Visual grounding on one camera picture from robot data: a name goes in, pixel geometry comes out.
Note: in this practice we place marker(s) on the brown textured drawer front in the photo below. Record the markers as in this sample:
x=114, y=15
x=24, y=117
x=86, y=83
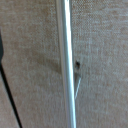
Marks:
x=100, y=33

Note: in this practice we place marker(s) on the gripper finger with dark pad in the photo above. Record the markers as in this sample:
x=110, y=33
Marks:
x=1, y=48

